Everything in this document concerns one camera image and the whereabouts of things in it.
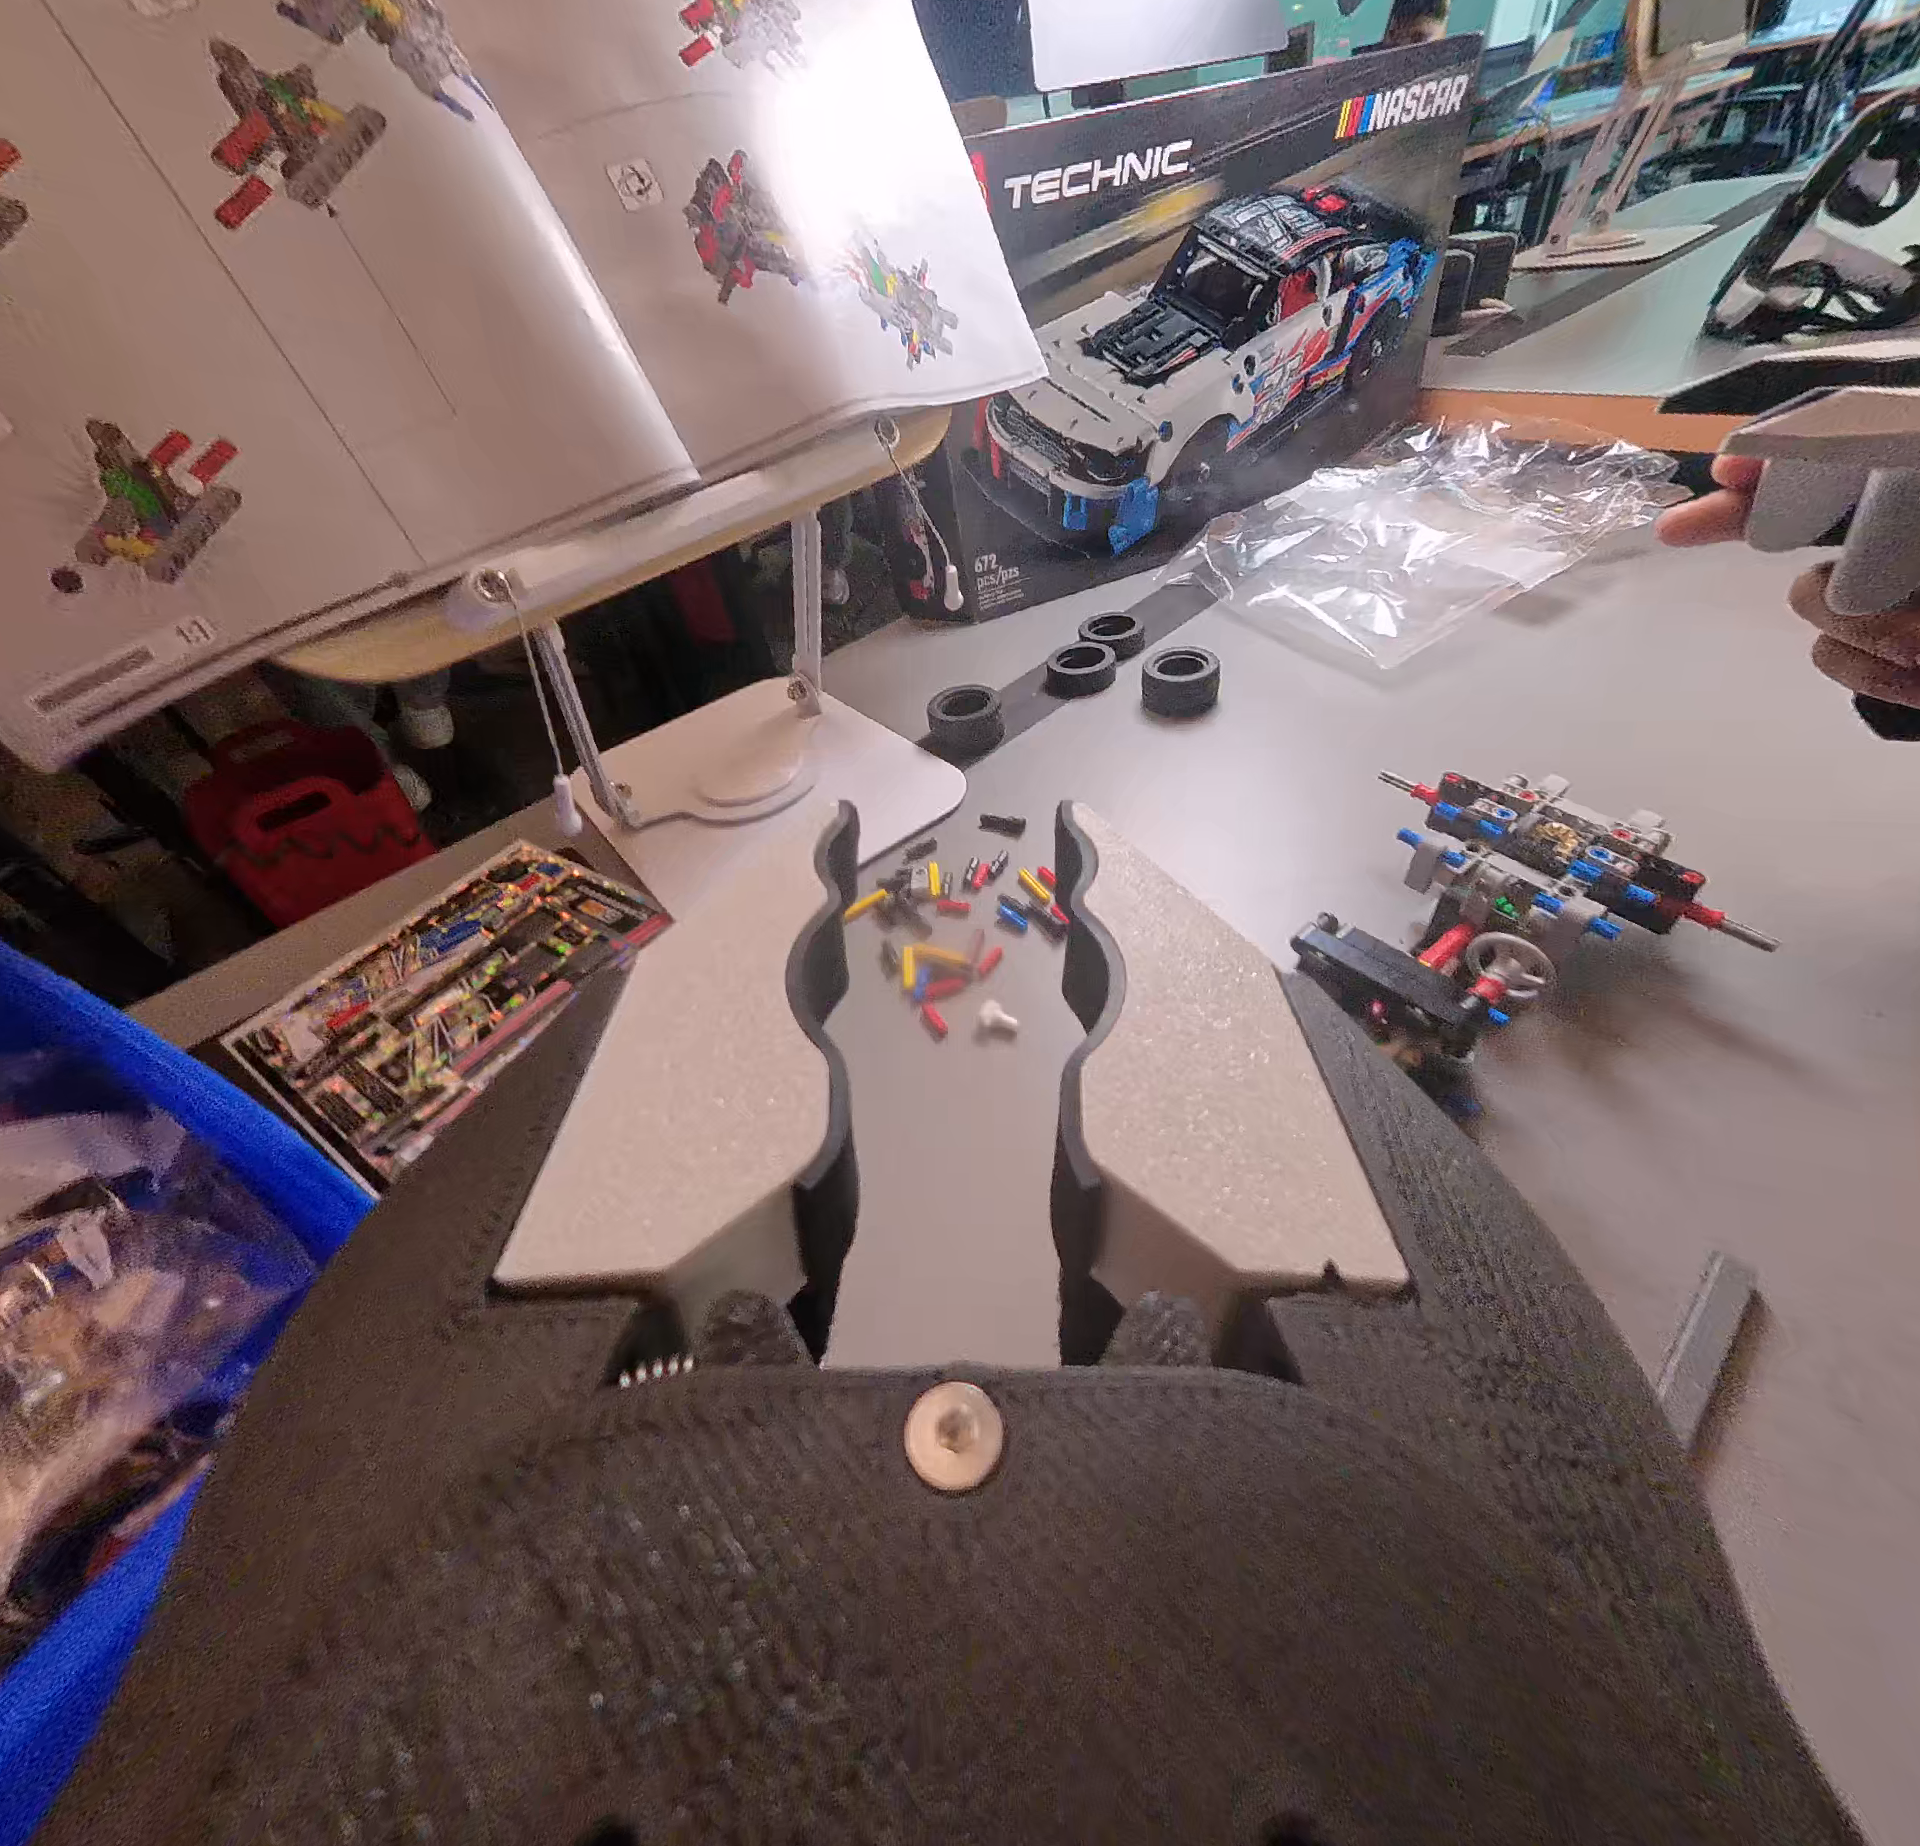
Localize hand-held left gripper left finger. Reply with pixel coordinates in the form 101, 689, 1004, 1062
492, 800, 861, 1300

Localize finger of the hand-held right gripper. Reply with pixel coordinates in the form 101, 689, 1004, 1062
1656, 350, 1920, 471

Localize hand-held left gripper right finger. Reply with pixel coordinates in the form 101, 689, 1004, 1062
1055, 800, 1414, 1306

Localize lego car chassis assembly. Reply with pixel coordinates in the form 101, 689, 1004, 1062
1292, 769, 1782, 1113

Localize lego instruction booklet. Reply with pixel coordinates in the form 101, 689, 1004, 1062
0, 0, 1050, 773

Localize scattered small lego pins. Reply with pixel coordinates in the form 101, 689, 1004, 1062
840, 815, 1074, 1037

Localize long grey lego beam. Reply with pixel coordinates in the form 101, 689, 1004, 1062
1655, 1253, 1759, 1443

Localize plastic bags of lego parts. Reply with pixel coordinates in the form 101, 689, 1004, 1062
0, 1041, 323, 1622

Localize black lego car box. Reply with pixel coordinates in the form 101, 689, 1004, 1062
884, 35, 1487, 627

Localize colourful sticker sheet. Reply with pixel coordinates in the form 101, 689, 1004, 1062
222, 841, 674, 1187

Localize white wooden book stand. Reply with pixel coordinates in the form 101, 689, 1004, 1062
276, 404, 969, 887

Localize wooden tablet stand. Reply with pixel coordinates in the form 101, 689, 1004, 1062
1506, 0, 1758, 277

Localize clear plastic bag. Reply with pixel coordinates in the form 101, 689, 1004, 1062
1161, 420, 1682, 668

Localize red plastic container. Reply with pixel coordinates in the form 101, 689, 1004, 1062
187, 720, 437, 930

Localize large blue plastic bin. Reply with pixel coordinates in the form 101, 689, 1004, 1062
0, 936, 378, 1759

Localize white rounded panel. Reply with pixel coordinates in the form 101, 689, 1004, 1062
1025, 0, 1295, 92

